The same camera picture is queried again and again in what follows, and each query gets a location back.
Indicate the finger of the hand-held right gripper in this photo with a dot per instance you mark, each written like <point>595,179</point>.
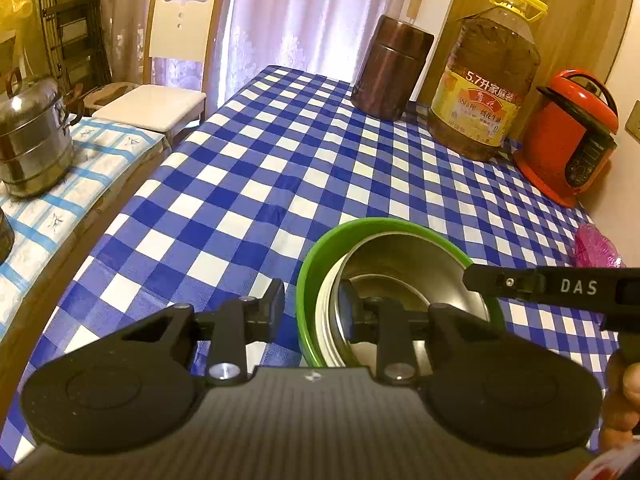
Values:
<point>495,282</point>

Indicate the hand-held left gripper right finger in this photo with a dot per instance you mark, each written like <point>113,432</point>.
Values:
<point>350,315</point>

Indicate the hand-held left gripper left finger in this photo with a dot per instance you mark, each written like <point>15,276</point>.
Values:
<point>275,305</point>

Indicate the round cream tin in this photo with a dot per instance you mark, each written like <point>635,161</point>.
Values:
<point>327,310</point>

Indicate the green plastic bowl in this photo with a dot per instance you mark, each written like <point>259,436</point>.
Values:
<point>310,285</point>

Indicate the round steel tin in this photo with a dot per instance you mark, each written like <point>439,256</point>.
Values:
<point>400,260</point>

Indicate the person's right hand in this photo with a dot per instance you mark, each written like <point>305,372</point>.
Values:
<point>625,390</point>

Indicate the blue checked tablecloth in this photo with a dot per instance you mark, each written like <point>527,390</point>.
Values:
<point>250,185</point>

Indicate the red electric pressure cooker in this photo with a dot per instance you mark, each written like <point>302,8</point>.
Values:
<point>560,145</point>

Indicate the large cooking oil bottle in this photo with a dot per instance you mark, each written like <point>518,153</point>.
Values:
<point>480,110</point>

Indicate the brown metal canister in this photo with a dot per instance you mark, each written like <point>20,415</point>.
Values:
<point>390,75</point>

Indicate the light blue patterned tablecloth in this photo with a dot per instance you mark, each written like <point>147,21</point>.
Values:
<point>75,185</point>

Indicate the white wooden chair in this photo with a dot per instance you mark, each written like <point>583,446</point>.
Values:
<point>150,105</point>

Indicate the dark pot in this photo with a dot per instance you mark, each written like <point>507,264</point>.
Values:
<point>5,235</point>

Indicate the pale patterned curtain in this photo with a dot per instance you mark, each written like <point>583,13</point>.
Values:
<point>300,10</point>

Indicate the stainless steel steamer pot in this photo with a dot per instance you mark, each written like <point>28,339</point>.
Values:
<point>30,135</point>

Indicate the dark folding rack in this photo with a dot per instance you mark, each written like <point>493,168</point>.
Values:
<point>75,35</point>

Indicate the yellow plastic bag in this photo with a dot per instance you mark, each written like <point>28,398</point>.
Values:
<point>15,0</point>

